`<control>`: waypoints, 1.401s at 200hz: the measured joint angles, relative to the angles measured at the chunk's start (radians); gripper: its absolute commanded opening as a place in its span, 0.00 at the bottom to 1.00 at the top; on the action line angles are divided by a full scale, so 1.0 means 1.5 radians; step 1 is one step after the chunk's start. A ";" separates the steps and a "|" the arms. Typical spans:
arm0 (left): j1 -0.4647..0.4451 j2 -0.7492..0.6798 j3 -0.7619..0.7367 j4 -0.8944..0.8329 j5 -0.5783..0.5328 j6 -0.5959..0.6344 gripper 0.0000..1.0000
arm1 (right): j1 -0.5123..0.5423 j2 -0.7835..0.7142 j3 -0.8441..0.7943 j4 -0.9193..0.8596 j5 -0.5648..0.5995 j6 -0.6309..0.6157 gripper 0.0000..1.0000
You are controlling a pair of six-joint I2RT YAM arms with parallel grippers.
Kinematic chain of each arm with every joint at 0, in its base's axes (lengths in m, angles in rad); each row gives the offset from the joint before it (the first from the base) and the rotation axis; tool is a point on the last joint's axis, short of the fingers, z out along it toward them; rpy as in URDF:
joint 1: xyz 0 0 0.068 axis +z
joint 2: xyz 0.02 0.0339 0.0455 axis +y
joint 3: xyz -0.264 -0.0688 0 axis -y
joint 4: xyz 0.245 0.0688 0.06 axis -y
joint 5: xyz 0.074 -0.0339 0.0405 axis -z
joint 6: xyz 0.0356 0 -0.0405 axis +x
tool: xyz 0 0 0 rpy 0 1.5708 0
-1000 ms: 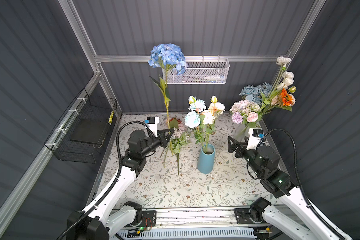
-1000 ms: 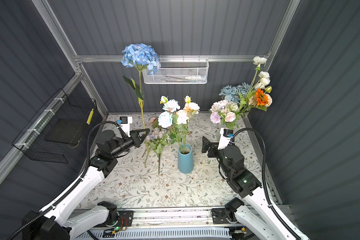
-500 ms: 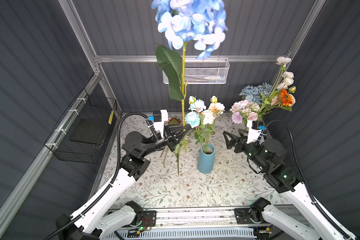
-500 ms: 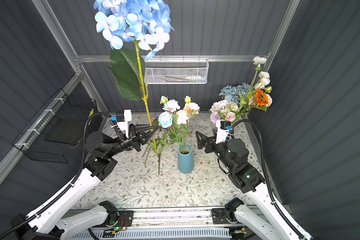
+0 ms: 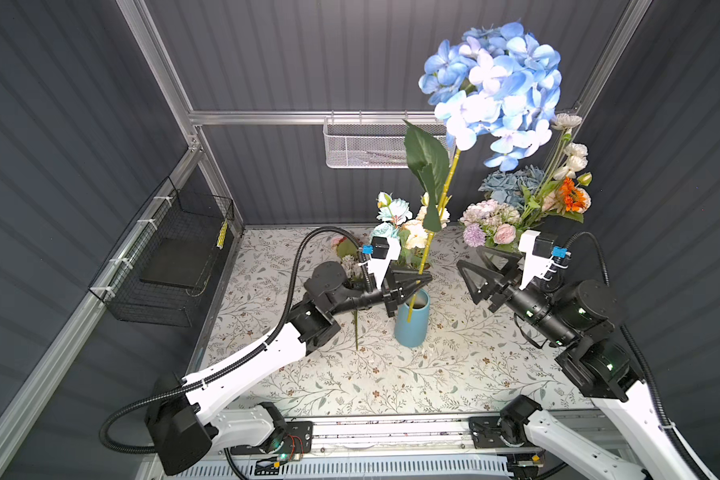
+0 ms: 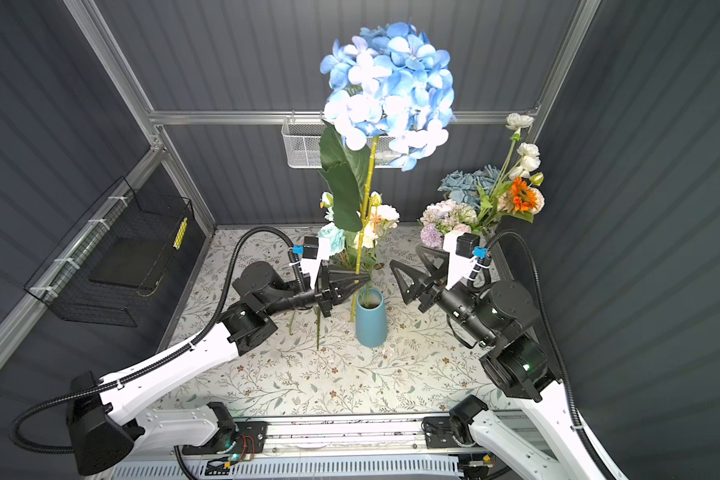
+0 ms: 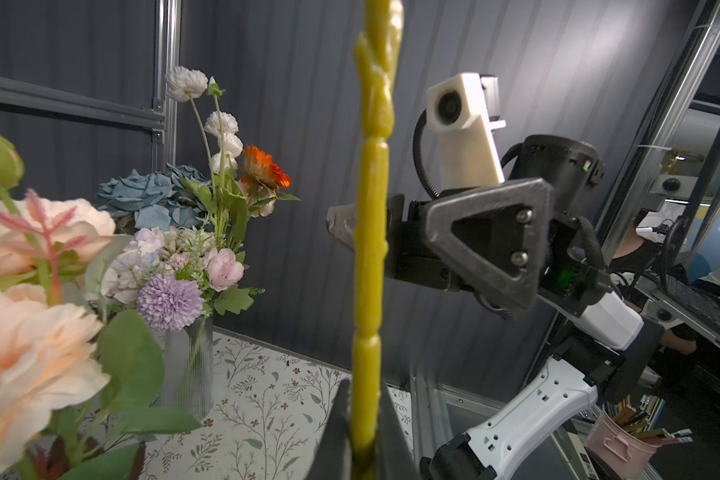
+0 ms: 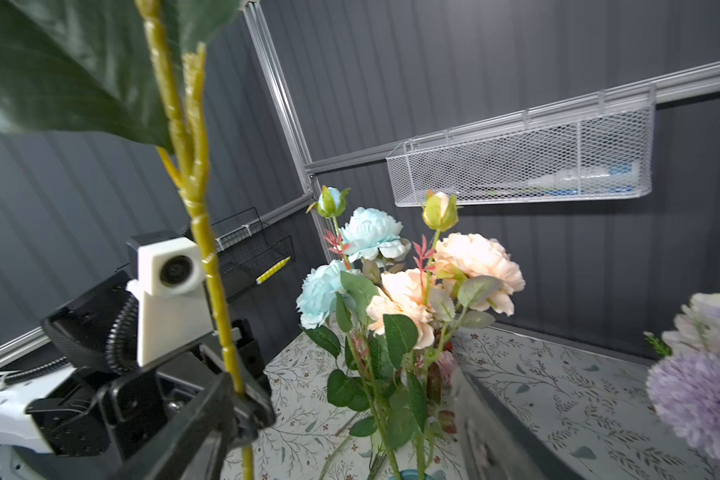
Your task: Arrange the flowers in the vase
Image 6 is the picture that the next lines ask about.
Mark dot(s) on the blue hydrangea flower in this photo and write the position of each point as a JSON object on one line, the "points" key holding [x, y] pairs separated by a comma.
{"points": [[388, 81]]}

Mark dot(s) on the pale blue white flower stem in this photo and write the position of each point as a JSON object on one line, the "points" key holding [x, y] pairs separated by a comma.
{"points": [[335, 236]]}

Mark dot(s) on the black wire basket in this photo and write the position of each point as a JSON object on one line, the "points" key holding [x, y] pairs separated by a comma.
{"points": [[110, 271]]}

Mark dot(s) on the blue rose bouquet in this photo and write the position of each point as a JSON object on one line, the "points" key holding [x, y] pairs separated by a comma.
{"points": [[463, 187]]}

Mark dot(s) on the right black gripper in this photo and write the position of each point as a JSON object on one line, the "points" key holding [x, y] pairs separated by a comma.
{"points": [[420, 281]]}

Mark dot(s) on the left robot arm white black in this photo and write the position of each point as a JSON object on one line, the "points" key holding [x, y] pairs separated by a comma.
{"points": [[115, 423]]}

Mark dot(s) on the mixed pastel flower bunch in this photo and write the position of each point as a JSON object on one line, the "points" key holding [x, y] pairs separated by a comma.
{"points": [[299, 319]]}

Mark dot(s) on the cream rose stem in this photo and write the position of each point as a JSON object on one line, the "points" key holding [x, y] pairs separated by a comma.
{"points": [[382, 219]]}

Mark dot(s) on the peach rose stem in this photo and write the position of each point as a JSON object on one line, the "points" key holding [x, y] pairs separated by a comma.
{"points": [[502, 201]]}

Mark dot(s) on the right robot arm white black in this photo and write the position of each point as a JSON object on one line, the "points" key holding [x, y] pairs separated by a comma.
{"points": [[516, 360]]}

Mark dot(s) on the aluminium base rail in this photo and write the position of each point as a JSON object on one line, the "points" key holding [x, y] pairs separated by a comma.
{"points": [[388, 446]]}

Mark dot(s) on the white wire mesh basket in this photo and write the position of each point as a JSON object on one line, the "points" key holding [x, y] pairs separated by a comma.
{"points": [[301, 144]]}

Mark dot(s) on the blue ceramic vase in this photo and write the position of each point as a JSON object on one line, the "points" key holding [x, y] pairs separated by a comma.
{"points": [[371, 318]]}

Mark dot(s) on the white ranunculus stem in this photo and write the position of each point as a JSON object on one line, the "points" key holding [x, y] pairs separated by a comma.
{"points": [[522, 160]]}

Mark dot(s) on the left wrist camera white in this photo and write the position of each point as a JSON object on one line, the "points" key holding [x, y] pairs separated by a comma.
{"points": [[312, 252]]}

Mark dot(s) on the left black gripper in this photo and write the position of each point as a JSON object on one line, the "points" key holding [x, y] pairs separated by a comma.
{"points": [[346, 277]]}

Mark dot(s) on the orange gerbera flower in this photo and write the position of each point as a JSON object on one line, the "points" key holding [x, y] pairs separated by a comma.
{"points": [[522, 200]]}

